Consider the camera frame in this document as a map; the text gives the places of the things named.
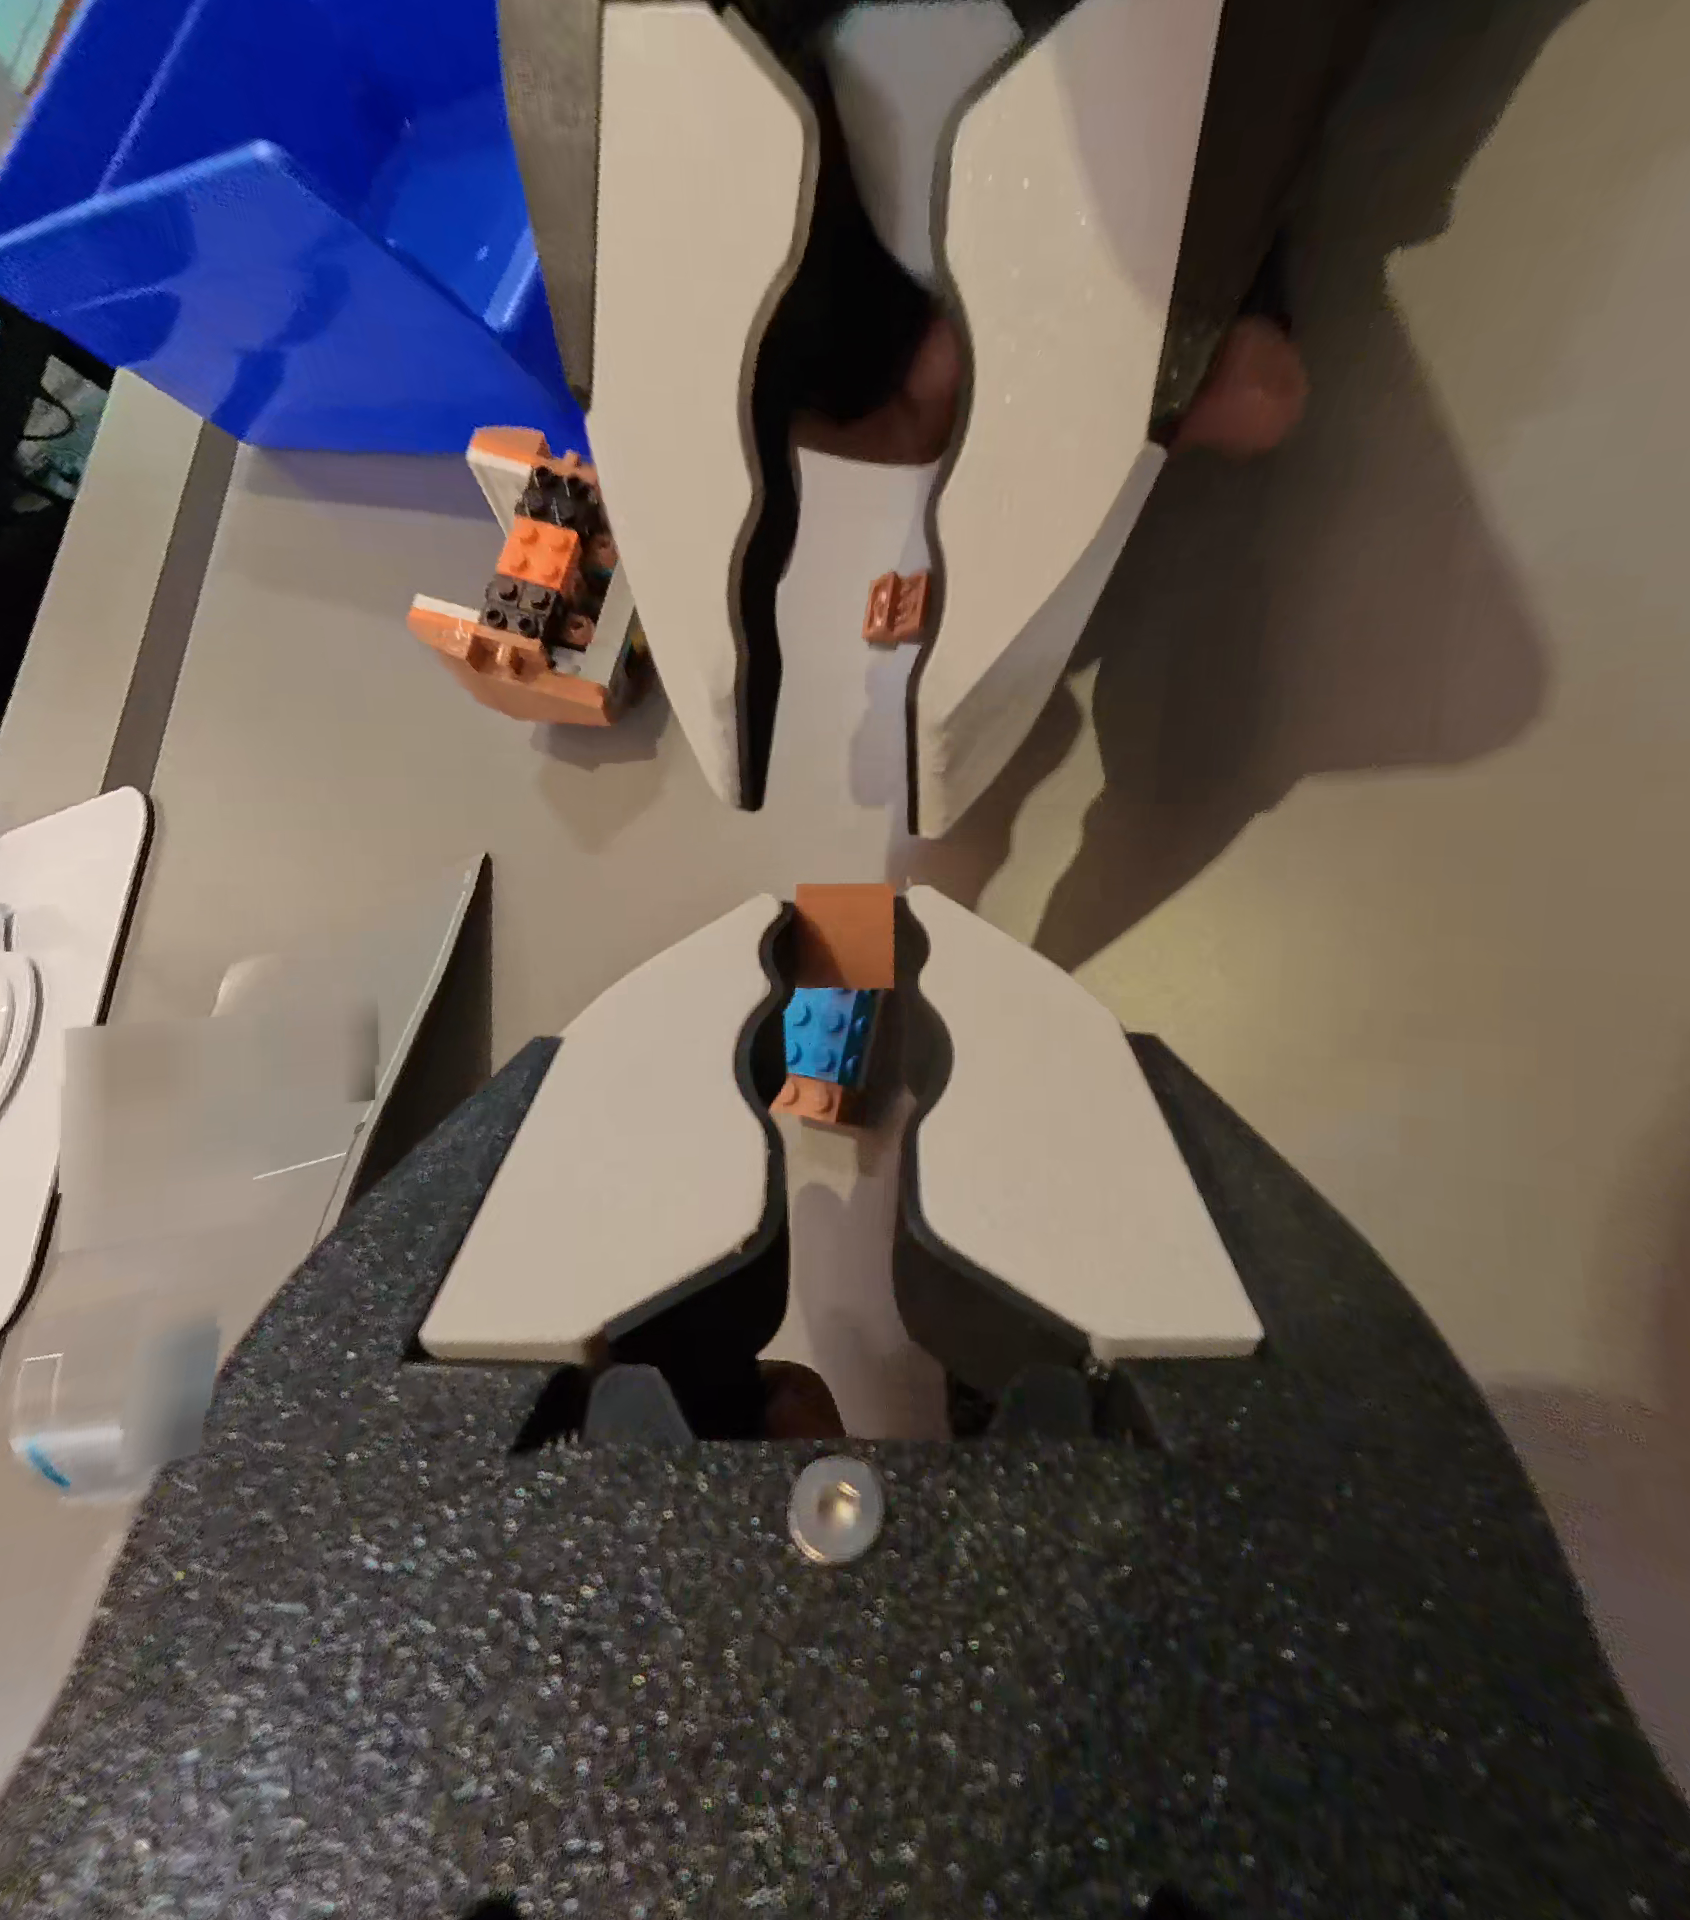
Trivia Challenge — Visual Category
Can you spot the blue plastic bin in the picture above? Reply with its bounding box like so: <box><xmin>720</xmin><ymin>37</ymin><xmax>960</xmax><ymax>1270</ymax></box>
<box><xmin>0</xmin><ymin>0</ymin><xmax>593</xmax><ymax>457</ymax></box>

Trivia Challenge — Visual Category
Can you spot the white instruction booklet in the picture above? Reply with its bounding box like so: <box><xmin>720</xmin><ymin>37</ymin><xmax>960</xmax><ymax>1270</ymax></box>
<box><xmin>65</xmin><ymin>853</ymin><xmax>495</xmax><ymax>1279</ymax></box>

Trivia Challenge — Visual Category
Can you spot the brown white blue brick assembly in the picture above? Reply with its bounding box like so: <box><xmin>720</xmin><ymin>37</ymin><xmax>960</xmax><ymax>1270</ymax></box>
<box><xmin>771</xmin><ymin>883</ymin><xmax>897</xmax><ymax>1129</ymax></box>

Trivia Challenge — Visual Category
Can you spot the brown brick model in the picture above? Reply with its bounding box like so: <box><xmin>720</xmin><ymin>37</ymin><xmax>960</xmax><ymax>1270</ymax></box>
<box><xmin>407</xmin><ymin>424</ymin><xmax>656</xmax><ymax>732</ymax></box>

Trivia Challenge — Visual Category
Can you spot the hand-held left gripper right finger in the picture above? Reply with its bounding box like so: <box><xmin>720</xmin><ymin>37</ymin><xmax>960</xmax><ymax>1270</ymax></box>
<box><xmin>892</xmin><ymin>884</ymin><xmax>1269</xmax><ymax>1369</ymax></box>

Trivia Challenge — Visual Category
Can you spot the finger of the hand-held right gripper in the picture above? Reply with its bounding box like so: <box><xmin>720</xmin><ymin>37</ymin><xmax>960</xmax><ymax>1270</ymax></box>
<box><xmin>909</xmin><ymin>0</ymin><xmax>1223</xmax><ymax>841</ymax></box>
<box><xmin>586</xmin><ymin>0</ymin><xmax>820</xmax><ymax>812</ymax></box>

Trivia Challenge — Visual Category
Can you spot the clear plastic bag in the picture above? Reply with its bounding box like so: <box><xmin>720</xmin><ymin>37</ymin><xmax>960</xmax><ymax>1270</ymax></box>
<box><xmin>12</xmin><ymin>1321</ymin><xmax>224</xmax><ymax>1502</ymax></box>

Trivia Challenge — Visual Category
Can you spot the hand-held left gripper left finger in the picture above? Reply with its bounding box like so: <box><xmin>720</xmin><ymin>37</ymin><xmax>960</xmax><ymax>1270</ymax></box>
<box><xmin>417</xmin><ymin>892</ymin><xmax>801</xmax><ymax>1369</ymax></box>

